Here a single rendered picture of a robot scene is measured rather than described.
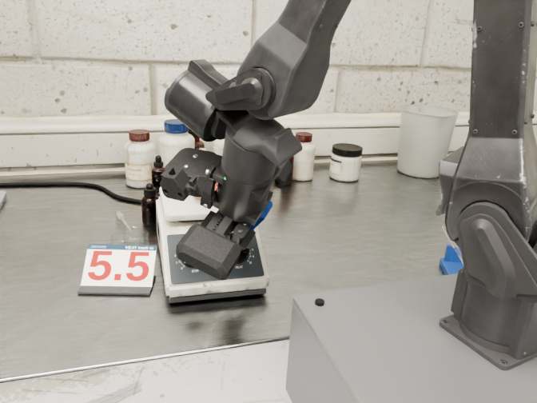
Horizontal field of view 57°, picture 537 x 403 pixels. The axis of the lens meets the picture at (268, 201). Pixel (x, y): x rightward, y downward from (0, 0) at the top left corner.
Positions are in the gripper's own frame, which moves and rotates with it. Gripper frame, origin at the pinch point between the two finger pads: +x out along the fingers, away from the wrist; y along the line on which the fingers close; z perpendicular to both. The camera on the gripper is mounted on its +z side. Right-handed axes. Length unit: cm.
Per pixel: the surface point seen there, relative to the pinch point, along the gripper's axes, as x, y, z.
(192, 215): 3.0, -1.5, 6.6
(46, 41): 13, -30, 56
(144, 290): 8.1, 8.6, 7.4
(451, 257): 6.4, -17.5, -28.1
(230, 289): 5.2, 4.5, -2.5
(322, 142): 30, -56, 0
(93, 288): 9.0, 11.1, 13.2
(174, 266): 4.2, 5.8, 4.8
